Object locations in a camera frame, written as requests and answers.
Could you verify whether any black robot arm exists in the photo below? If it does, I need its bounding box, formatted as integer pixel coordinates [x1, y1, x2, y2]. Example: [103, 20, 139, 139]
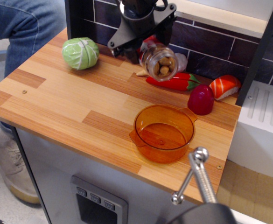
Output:
[108, 0, 177, 64]

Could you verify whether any toy salmon sushi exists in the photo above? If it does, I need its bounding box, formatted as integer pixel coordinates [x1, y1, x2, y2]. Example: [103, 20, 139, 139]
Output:
[209, 75, 242, 101]

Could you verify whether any toy ice cream cone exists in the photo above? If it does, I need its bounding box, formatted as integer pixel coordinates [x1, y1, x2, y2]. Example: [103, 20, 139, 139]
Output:
[136, 52, 189, 77]

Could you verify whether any dark red toy dome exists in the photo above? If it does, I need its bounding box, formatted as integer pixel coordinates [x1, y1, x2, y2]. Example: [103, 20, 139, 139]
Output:
[188, 84, 214, 115]

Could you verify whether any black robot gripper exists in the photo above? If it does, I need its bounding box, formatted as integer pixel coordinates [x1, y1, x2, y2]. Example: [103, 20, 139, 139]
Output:
[108, 2, 177, 64]

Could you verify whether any beige sneaker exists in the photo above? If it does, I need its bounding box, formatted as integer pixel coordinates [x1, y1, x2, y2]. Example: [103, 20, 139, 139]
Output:
[0, 129, 40, 204]

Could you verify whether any green toy cabbage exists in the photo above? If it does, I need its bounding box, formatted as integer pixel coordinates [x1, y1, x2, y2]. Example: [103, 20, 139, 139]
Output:
[62, 37, 99, 70]

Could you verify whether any red toy chili pepper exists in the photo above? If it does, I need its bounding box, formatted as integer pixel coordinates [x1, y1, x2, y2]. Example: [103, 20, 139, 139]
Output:
[146, 72, 201, 91]

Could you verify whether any person leg in jeans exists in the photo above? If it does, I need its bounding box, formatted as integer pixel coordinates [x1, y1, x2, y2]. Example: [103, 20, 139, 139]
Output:
[0, 0, 66, 77]

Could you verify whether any grey oven control panel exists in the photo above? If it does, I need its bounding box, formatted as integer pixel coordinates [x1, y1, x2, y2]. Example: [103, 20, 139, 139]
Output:
[70, 176, 128, 224]

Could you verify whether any grey toy oven cabinet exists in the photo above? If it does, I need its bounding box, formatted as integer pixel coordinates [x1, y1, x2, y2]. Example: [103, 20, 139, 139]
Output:
[13, 128, 194, 224]

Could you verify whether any orange transparent plastic pot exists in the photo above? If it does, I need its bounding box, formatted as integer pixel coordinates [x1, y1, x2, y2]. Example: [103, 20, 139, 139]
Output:
[129, 105, 197, 163]

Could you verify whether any black clamp body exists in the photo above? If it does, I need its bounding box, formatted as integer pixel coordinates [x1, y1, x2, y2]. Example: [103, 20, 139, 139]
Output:
[168, 203, 237, 224]

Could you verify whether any black metal shelf post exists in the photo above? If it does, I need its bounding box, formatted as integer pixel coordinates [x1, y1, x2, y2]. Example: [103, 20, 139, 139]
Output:
[235, 11, 273, 106]

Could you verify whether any white toy sink unit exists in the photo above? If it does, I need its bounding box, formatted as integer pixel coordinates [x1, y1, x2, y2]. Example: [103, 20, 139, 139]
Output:
[228, 81, 273, 177]

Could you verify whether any metal clamp screw handle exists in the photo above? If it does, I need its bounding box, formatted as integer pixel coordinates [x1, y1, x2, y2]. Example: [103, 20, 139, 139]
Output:
[171, 147, 218, 205]

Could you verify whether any clear almond jar red label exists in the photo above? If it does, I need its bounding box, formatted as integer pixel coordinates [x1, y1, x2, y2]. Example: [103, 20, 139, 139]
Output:
[137, 35, 178, 82]

